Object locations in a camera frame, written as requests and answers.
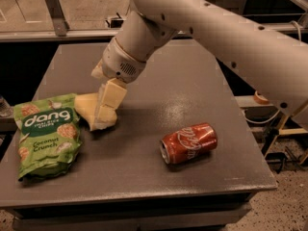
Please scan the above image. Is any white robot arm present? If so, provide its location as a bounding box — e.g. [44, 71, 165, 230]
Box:
[92, 0, 308, 128]

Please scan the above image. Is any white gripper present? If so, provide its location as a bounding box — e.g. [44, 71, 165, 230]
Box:
[91, 38, 145, 130]

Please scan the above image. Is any red coca-cola can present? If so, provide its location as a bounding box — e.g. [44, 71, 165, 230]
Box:
[160, 123, 218, 165]

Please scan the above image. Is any green rice chip bag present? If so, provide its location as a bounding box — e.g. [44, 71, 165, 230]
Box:
[13, 93, 81, 180]

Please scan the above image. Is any white cable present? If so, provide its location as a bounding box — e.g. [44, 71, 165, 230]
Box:
[242, 108, 282, 125]

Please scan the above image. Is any orange tape roll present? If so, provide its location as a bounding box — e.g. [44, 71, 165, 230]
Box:
[253, 91, 269, 105]

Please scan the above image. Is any left metal rail bracket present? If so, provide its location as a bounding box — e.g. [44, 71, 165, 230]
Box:
[44, 0, 69, 37]

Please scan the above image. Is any metal guard rail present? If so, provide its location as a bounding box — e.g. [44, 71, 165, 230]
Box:
[0, 22, 308, 42]

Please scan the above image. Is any yellow sponge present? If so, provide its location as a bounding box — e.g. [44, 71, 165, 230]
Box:
[73, 92, 118, 132]

